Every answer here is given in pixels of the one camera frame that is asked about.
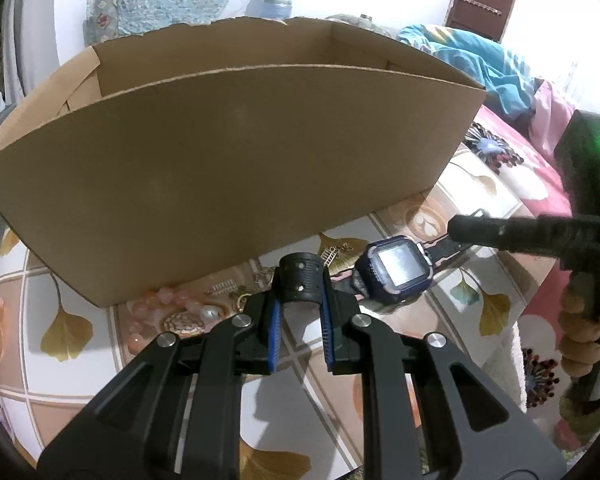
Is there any blue water jug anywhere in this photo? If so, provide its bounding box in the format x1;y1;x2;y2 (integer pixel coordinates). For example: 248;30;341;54
257;0;292;20

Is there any gold round filigree brooch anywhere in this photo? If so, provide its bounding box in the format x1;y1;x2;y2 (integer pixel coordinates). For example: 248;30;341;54
160;310;204;338

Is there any pink bead bracelet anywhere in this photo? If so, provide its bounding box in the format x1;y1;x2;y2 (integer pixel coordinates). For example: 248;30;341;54
124;286;221;356

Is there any ginkgo patterned tablecloth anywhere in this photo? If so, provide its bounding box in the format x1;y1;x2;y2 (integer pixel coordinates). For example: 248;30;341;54
0;148;553;479

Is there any right hand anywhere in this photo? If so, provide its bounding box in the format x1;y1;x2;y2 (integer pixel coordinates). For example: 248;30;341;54
558;283;600;379

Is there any blue floral quilt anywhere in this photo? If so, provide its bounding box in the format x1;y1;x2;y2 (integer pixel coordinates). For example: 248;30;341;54
396;24;540;122

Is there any dark blue smart watch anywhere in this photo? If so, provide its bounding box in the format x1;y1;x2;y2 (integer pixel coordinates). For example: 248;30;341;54
278;233;474;311

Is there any brown wooden door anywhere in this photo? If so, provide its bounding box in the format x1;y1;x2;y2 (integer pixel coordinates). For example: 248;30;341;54
445;0;515;42

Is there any rhinestone bar hair clip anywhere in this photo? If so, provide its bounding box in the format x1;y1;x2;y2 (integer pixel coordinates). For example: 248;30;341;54
206;278;239;297

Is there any brown cardboard box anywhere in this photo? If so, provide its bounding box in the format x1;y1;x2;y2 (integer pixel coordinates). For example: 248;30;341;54
0;18;486;307

